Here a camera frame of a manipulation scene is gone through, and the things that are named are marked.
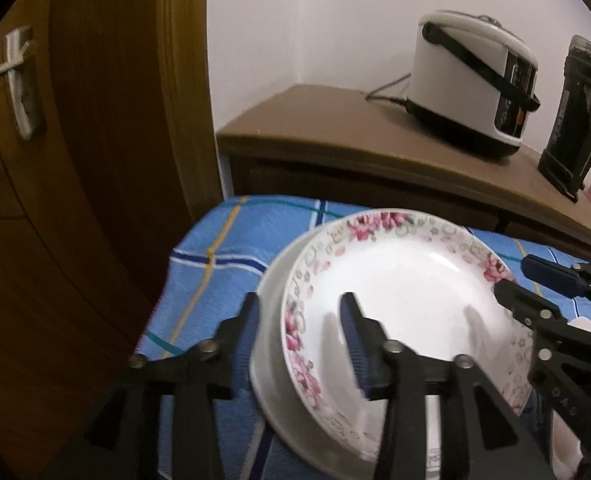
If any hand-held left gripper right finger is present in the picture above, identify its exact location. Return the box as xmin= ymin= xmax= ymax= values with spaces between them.
xmin=339 ymin=291 xmax=556 ymax=480

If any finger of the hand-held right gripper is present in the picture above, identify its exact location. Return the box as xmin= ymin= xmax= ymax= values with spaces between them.
xmin=521 ymin=255 xmax=591 ymax=303
xmin=494 ymin=280 xmax=571 ymax=336

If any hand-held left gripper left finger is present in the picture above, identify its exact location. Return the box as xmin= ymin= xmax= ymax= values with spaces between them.
xmin=45 ymin=291 xmax=262 ymax=480

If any floral rim white plate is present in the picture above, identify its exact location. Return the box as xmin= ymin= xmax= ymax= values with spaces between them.
xmin=279 ymin=210 xmax=536 ymax=463

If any blue plaid cloth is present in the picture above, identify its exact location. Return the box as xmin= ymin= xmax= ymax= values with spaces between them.
xmin=134 ymin=196 xmax=591 ymax=480

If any black thermos flask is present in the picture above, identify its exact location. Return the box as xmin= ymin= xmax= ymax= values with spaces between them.
xmin=538 ymin=35 xmax=591 ymax=203

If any white rice cooker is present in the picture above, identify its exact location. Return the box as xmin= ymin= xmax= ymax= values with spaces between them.
xmin=406 ymin=9 xmax=542 ymax=158

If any brown wooden cabinet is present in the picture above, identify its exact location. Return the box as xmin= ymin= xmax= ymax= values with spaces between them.
xmin=216 ymin=84 xmax=591 ymax=261

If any wooden door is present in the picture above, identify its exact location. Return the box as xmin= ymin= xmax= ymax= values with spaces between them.
xmin=0 ymin=0 xmax=146 ymax=480

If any black rice cooker cable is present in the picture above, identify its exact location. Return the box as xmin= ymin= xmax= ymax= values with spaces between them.
xmin=365 ymin=72 xmax=413 ymax=108

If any wooden door frame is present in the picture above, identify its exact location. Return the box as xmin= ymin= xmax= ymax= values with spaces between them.
xmin=50 ymin=0 xmax=223 ymax=311

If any metal door handle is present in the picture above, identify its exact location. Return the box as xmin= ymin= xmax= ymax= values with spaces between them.
xmin=0 ymin=25 xmax=46 ymax=141

